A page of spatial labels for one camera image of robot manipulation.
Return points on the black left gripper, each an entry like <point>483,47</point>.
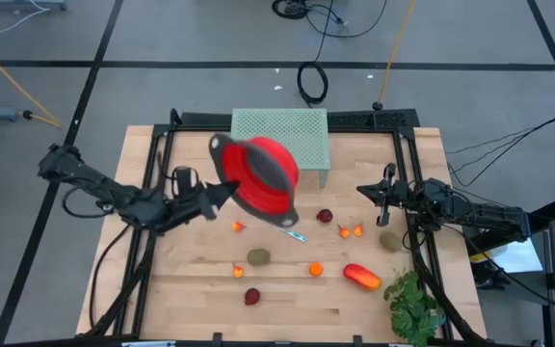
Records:
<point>188,205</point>

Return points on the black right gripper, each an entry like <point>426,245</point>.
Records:
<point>403,195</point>

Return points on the red colander with grey rim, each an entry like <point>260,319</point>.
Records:
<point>229,164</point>

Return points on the brown kiwi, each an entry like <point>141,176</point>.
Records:
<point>390,241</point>
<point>258,257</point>

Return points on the dark red pomegranate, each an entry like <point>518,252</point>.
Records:
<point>325,215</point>
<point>252,296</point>

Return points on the orange tangerine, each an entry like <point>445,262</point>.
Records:
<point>316,269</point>

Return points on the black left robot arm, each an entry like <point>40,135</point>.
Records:
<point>89,180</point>

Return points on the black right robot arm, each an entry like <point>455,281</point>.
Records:
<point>489,214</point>

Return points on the green plant in white pot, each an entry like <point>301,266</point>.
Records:
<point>412,308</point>

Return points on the white sheet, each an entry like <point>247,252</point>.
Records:
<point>518,255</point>

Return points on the grey rolling base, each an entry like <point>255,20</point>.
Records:
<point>22,4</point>

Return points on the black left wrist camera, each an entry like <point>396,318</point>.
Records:
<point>186,179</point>

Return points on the black aluminium frame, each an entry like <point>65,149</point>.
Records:
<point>205,119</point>

